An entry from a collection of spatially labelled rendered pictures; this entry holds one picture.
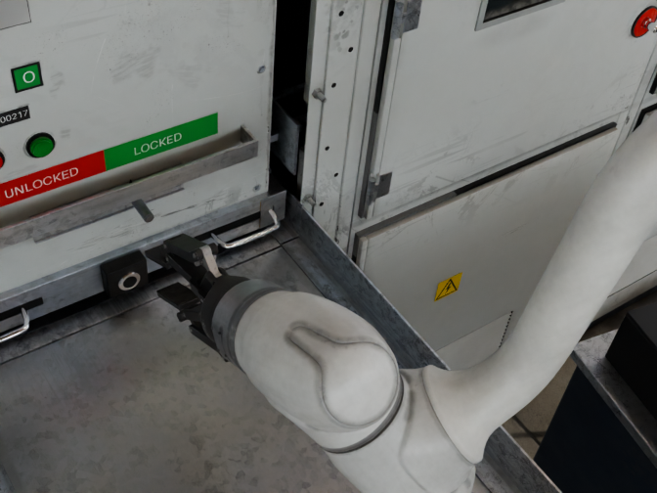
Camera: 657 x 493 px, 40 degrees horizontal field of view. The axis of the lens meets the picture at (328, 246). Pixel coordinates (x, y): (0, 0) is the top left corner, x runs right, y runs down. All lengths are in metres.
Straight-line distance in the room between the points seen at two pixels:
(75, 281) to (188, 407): 0.23
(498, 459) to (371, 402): 0.46
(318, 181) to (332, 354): 0.64
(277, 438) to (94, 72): 0.50
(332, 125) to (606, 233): 0.60
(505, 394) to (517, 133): 0.80
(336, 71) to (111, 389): 0.51
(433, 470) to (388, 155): 0.63
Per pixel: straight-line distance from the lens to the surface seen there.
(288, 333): 0.76
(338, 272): 1.31
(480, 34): 1.35
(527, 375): 0.83
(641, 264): 2.44
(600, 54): 1.62
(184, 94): 1.16
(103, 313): 1.30
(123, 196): 1.15
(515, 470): 1.16
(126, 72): 1.10
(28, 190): 1.14
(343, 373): 0.72
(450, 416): 0.84
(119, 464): 1.16
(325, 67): 1.21
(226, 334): 0.85
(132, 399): 1.21
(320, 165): 1.31
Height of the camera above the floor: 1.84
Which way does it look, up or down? 46 degrees down
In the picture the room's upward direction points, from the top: 7 degrees clockwise
